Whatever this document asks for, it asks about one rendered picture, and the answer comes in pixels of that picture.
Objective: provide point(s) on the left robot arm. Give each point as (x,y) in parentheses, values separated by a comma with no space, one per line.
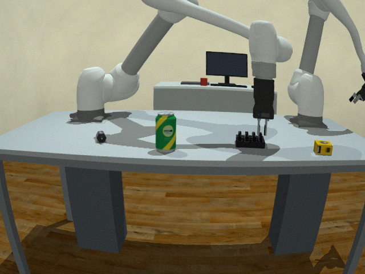
(305,89)

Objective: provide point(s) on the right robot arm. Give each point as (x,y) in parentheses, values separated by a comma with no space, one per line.
(95,88)

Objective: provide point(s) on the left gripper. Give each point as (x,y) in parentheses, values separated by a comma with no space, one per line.
(360,95)

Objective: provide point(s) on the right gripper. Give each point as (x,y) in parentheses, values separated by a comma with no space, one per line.
(263,92)

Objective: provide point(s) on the green and yellow drink can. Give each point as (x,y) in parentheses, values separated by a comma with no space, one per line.
(165,131)

